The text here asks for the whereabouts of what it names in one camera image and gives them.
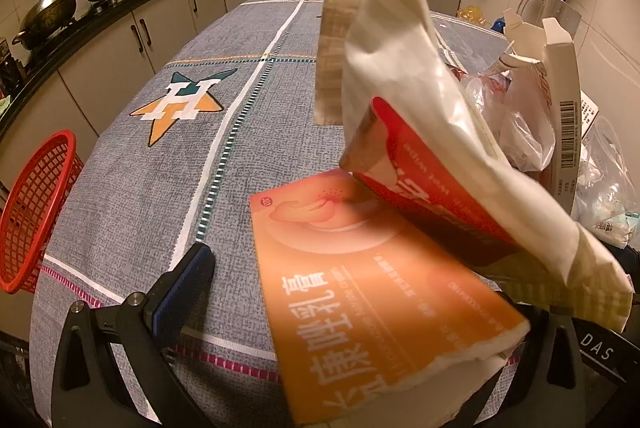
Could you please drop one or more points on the kitchen base cabinets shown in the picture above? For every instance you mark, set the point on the kitchen base cabinets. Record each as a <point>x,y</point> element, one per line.
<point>165,18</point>

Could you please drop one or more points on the red plastic basket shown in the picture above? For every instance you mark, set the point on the red plastic basket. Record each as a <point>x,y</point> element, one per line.
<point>35,208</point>

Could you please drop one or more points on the orange cardboard box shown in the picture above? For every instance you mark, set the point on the orange cardboard box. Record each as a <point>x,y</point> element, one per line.
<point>350,288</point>

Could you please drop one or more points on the torn white carton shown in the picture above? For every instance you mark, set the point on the torn white carton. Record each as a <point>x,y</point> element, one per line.
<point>520,33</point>

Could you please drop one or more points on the dark lidded wok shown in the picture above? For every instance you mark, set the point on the dark lidded wok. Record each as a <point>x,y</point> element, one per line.
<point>47,11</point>

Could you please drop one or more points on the clear zip bag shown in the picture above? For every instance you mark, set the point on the clear zip bag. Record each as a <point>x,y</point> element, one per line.
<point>605,188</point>

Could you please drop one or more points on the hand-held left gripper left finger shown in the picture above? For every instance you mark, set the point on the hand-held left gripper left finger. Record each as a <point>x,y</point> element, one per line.
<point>185,288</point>

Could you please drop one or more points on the clear plastic pitcher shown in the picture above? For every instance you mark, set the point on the clear plastic pitcher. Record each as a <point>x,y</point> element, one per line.
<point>560,11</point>

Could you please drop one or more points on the grey star printed tablecloth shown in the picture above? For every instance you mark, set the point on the grey star printed tablecloth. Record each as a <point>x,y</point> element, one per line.
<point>150,188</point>

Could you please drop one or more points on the white barcode box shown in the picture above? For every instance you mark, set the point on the white barcode box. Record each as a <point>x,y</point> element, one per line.
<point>562,73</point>

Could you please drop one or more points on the small blue object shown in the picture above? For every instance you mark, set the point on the small blue object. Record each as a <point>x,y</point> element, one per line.
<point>498,26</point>

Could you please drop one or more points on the white red wet wipe packet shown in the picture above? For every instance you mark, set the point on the white red wet wipe packet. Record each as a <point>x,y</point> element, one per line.
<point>400,58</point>

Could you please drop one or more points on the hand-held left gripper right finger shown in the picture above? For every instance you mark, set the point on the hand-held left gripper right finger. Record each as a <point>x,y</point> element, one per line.
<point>545,358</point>

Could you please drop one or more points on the clear plastic bag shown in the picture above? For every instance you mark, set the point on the clear plastic bag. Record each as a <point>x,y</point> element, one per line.
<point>525,128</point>

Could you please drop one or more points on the yellow plastic bag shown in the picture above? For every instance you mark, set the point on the yellow plastic bag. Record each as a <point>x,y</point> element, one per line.
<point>471,14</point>

